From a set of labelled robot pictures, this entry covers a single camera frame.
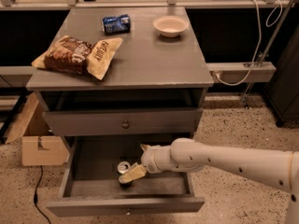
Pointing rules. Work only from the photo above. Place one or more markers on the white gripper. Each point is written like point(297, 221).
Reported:
point(149, 160)

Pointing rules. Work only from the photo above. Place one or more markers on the green soda can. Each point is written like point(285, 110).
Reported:
point(123, 167)

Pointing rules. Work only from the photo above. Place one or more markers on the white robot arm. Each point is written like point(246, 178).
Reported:
point(275, 168)

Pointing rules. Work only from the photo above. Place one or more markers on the closed grey upper drawer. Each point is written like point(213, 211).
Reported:
point(132, 121)

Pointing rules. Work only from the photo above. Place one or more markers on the open grey lower drawer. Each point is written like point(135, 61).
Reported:
point(91, 187)

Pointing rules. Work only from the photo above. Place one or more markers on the grey wooden drawer cabinet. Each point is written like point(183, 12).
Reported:
point(147, 72)

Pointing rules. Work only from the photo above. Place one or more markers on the blue soda can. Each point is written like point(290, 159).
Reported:
point(116, 24)

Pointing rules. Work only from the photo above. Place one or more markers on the cardboard box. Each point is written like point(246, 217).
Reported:
point(38, 145)

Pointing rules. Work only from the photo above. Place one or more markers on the brown yellow chip bag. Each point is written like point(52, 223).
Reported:
point(73, 56)

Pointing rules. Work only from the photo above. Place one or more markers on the white paper bowl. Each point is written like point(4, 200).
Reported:
point(170, 26)

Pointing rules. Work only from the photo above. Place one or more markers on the metal diagonal pole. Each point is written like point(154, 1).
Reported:
point(245, 95)

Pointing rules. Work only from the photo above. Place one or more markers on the grey wall rail shelf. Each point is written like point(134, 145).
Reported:
point(241, 72)

